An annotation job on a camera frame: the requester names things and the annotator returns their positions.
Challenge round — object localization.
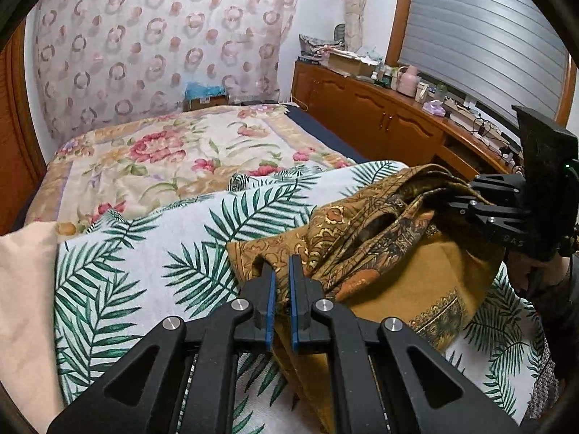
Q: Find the person's right hand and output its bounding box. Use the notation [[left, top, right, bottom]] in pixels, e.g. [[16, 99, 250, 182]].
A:
[[506, 251, 544, 299]]

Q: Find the wooden cabinet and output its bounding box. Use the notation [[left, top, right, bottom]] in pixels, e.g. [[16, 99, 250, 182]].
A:
[[292, 61, 525, 177]]

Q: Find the grey window blind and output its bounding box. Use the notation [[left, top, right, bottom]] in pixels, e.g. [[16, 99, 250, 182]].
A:
[[398, 0, 571, 127]]

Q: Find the leaf print bedsheet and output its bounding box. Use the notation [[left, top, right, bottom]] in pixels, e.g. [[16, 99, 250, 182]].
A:
[[54, 159, 550, 434]]

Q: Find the navy mattress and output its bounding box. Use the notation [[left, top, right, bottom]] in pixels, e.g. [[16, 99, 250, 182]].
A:
[[285, 104, 385, 163]]

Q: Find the cream pillow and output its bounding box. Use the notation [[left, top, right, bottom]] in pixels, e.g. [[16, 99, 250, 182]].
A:
[[0, 221, 68, 421]]

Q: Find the pink thermos flask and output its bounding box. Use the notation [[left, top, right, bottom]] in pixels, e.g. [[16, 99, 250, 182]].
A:
[[397, 65, 419, 98]]

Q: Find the beige window curtain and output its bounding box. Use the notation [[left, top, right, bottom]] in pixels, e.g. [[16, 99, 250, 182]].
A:
[[341, 0, 374, 52]]

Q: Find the floral bag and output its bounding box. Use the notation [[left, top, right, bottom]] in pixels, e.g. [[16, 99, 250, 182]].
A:
[[299, 34, 345, 59]]

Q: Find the open cardboard box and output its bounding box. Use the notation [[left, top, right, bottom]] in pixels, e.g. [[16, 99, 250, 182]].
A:
[[326, 50, 378, 77]]

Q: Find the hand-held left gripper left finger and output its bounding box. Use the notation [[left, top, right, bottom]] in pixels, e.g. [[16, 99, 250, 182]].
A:
[[47, 263, 278, 434]]

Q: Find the wooden window frame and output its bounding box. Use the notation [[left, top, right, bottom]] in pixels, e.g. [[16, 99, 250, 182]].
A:
[[384, 0, 579, 127]]

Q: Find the bed with floral sheet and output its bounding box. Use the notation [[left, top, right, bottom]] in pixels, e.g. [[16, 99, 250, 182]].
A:
[[22, 103, 358, 236]]

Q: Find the cardboard box with blue filling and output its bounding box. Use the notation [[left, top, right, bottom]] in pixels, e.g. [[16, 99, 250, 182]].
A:
[[185, 82, 229, 111]]

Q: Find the brown patterned shirt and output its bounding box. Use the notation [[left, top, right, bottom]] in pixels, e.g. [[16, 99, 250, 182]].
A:
[[226, 161, 510, 434]]

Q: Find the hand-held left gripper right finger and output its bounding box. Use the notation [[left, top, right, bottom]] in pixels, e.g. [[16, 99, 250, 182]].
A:
[[288, 254, 521, 434]]

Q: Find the ring patterned curtain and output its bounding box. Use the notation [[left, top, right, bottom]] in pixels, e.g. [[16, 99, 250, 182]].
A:
[[31, 0, 299, 141]]

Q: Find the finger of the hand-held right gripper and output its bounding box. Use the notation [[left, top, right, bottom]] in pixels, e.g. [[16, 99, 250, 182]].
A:
[[468, 174, 528, 211], [448, 196, 532, 247]]

